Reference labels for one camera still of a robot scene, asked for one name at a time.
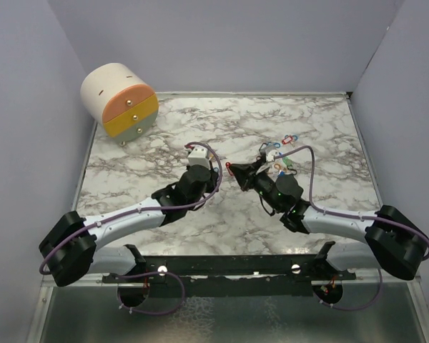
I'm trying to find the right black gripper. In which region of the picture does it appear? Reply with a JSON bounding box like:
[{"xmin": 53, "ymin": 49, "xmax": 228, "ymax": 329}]
[{"xmin": 230, "ymin": 159, "xmax": 282, "ymax": 213}]

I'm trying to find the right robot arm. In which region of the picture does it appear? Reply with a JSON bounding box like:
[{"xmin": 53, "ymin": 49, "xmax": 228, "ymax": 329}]
[{"xmin": 229, "ymin": 161, "xmax": 428, "ymax": 281}]

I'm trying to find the black mounting base bar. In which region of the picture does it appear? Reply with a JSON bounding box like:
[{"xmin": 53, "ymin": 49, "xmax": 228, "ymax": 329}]
[{"xmin": 102, "ymin": 254, "xmax": 355, "ymax": 298}]

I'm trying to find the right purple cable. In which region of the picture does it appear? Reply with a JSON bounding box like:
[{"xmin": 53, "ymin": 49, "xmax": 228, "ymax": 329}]
[{"xmin": 271, "ymin": 145, "xmax": 429, "ymax": 311}]

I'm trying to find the purple cable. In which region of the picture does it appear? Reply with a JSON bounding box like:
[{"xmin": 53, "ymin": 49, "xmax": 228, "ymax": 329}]
[
  {"xmin": 39, "ymin": 141, "xmax": 223, "ymax": 315},
  {"xmin": 271, "ymin": 145, "xmax": 429, "ymax": 311}
]

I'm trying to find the round three-drawer storage box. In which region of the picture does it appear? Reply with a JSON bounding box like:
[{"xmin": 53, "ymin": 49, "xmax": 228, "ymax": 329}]
[{"xmin": 80, "ymin": 63, "xmax": 159, "ymax": 146}]

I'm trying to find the red key tag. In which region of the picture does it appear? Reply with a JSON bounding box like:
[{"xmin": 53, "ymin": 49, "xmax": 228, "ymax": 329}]
[
  {"xmin": 282, "ymin": 136, "xmax": 294, "ymax": 144},
  {"xmin": 225, "ymin": 162, "xmax": 234, "ymax": 176}
]

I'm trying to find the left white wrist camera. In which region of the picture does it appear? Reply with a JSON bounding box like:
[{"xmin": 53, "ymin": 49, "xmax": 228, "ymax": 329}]
[{"xmin": 187, "ymin": 146, "xmax": 210, "ymax": 169}]

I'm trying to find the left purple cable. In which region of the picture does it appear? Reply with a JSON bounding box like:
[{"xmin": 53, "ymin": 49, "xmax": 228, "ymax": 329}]
[{"xmin": 39, "ymin": 141, "xmax": 223, "ymax": 315}]

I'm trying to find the green key tag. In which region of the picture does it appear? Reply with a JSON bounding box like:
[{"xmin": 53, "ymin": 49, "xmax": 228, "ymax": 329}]
[{"xmin": 282, "ymin": 157, "xmax": 292, "ymax": 166}]

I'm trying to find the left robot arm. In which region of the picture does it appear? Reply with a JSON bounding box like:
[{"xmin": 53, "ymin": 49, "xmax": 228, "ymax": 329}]
[{"xmin": 39, "ymin": 165, "xmax": 220, "ymax": 287}]

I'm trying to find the aluminium rail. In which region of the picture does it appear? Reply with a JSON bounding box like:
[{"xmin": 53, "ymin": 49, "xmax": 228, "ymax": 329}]
[{"xmin": 42, "ymin": 252, "xmax": 419, "ymax": 287}]

